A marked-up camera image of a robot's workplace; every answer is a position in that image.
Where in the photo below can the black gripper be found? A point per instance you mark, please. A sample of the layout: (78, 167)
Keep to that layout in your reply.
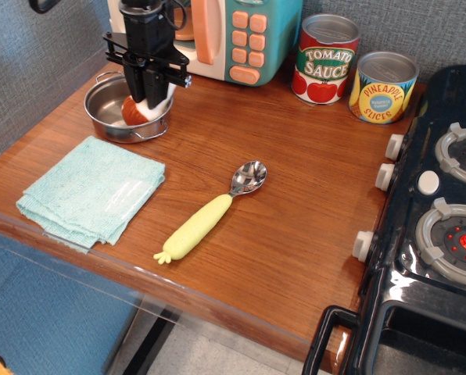
(145, 48)

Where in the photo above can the brown white plush mushroom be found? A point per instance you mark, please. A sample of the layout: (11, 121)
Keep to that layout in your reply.
(136, 113)

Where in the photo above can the small steel pot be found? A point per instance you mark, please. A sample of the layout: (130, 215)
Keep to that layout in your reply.
(103, 103)

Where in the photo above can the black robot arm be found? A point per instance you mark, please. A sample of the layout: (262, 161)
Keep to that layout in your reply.
(139, 3)

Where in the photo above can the light blue folded cloth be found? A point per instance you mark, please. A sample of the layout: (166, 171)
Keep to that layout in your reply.
(92, 194)

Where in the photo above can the tomato sauce can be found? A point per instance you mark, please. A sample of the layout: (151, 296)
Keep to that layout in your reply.
(327, 48)

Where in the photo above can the pineapple slices can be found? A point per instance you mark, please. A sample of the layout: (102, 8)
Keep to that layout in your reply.
(382, 87)

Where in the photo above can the black toy stove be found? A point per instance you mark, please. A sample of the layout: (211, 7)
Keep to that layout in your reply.
(412, 315)

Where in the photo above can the spoon with yellow handle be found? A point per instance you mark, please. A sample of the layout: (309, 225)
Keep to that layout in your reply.
(246, 179)

